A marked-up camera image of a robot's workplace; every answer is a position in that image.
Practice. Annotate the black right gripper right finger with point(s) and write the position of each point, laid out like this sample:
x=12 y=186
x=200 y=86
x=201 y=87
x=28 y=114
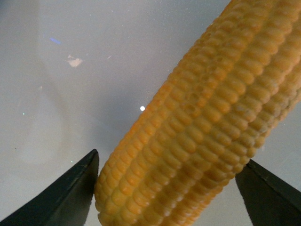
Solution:
x=269 y=200

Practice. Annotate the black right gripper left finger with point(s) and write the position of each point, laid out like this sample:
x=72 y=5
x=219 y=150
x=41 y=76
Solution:
x=66 y=202

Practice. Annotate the yellow corn cob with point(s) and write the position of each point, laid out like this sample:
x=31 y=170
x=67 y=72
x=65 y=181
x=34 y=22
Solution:
x=216 y=108

